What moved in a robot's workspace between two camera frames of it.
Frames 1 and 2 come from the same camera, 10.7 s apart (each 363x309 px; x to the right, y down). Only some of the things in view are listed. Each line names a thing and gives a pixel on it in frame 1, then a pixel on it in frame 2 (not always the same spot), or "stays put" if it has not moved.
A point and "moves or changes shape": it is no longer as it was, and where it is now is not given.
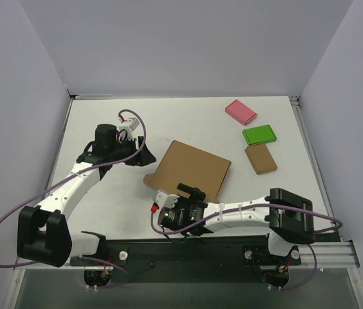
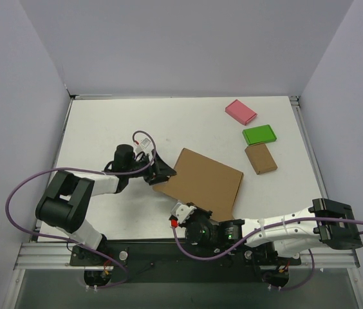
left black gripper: [139, 151] -> [155, 168]
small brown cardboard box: [260, 158] stays put
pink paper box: [241, 112] stays put
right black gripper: [196, 197] -> [199, 213]
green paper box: [258, 135] stays put
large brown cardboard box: [186, 165] moves or changes shape
